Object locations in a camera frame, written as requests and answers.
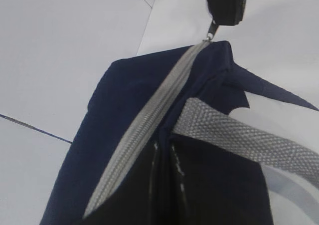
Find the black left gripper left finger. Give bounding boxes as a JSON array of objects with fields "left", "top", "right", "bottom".
[{"left": 82, "top": 140, "right": 160, "bottom": 225}]

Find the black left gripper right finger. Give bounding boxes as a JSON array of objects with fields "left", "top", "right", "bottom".
[{"left": 169, "top": 135, "right": 272, "bottom": 225}]

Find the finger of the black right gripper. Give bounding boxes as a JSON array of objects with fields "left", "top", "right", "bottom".
[{"left": 206, "top": 0, "right": 246, "bottom": 26}]

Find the navy blue lunch bag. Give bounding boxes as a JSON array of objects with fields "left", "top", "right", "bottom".
[{"left": 41, "top": 39, "right": 319, "bottom": 225}]

